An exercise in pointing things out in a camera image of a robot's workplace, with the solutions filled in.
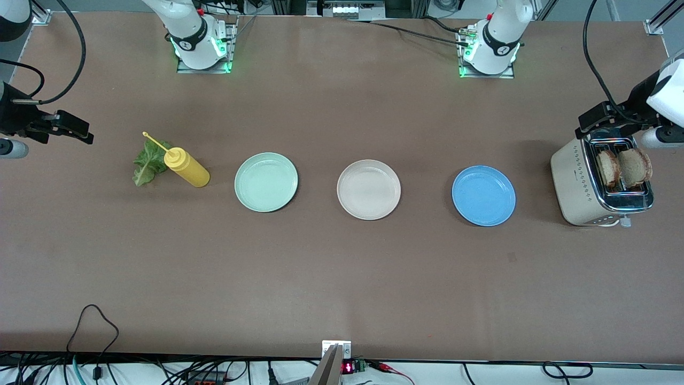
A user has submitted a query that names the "aluminium frame corner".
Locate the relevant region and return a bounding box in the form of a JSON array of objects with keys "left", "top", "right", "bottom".
[
  {"left": 644, "top": 0, "right": 684, "bottom": 36},
  {"left": 29, "top": 0, "right": 52, "bottom": 25}
]

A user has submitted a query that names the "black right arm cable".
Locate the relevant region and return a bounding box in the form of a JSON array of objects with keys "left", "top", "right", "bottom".
[{"left": 11, "top": 0, "right": 87, "bottom": 105}]

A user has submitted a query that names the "long black table cable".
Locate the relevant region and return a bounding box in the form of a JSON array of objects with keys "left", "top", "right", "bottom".
[{"left": 346, "top": 18, "right": 473, "bottom": 49}]

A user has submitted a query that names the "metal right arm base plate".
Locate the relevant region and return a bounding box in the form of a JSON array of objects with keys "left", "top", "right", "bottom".
[{"left": 176, "top": 15, "right": 236, "bottom": 74}]

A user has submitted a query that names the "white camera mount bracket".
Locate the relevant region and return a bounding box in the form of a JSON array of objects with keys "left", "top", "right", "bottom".
[{"left": 322, "top": 340, "right": 352, "bottom": 360}]

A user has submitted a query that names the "brown bread slice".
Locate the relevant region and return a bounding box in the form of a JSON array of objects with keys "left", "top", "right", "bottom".
[
  {"left": 597, "top": 150, "right": 621, "bottom": 188},
  {"left": 618, "top": 148, "right": 653, "bottom": 189}
]

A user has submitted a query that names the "pale green plate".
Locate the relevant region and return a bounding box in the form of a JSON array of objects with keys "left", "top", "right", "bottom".
[{"left": 234, "top": 152, "right": 299, "bottom": 213}]

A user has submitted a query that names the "short black table cable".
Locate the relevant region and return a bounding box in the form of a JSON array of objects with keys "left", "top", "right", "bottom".
[{"left": 419, "top": 15, "right": 471, "bottom": 34}]

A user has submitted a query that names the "blue plate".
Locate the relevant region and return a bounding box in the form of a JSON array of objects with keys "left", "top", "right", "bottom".
[{"left": 452, "top": 165, "right": 517, "bottom": 227}]

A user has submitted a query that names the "black oval cable loop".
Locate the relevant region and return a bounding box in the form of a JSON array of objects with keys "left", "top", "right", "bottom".
[{"left": 542, "top": 362, "right": 594, "bottom": 379}]

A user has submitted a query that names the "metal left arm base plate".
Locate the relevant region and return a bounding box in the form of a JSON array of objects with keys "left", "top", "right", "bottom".
[{"left": 457, "top": 27, "right": 515, "bottom": 79}]

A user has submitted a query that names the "green lettuce leaf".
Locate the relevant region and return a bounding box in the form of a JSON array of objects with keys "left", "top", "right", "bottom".
[{"left": 132, "top": 138, "right": 174, "bottom": 188}]

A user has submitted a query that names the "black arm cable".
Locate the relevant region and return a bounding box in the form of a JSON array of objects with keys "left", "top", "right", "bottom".
[
  {"left": 582, "top": 0, "right": 650, "bottom": 126},
  {"left": 11, "top": 0, "right": 87, "bottom": 105}
]

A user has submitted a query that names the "yellow mustard squeeze bottle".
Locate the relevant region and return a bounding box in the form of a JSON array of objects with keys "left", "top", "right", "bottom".
[{"left": 142, "top": 131, "right": 211, "bottom": 188}]

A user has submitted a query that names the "lit control box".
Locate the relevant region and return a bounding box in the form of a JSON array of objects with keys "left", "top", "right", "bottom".
[{"left": 306, "top": 0, "right": 386, "bottom": 20}]

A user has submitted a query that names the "cream and chrome toaster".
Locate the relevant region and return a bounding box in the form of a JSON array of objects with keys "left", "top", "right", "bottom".
[{"left": 550, "top": 128, "right": 655, "bottom": 228}]

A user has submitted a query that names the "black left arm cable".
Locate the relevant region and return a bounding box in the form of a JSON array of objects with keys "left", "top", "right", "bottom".
[{"left": 582, "top": 0, "right": 650, "bottom": 126}]

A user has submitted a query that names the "thin black looped cable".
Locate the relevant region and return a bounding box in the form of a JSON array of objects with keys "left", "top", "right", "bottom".
[{"left": 65, "top": 304, "right": 120, "bottom": 369}]

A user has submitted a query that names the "red clip wire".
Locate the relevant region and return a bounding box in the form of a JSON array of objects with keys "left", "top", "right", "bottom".
[{"left": 369, "top": 360, "right": 415, "bottom": 384}]

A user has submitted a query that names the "grey aluminium camera bar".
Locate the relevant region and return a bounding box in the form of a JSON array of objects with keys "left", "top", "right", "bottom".
[{"left": 309, "top": 344, "right": 343, "bottom": 385}]

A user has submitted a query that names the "beige plate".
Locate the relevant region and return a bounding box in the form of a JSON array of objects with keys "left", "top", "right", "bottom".
[{"left": 337, "top": 159, "right": 402, "bottom": 221}]

